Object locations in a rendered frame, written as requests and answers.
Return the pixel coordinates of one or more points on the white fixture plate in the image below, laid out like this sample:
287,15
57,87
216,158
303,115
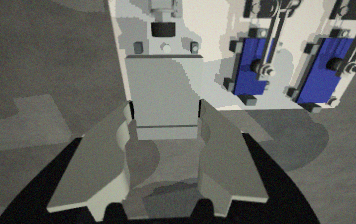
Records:
213,24

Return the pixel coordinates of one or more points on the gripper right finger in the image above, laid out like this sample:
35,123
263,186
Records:
242,180

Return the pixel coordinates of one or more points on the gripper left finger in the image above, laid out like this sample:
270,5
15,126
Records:
79,183

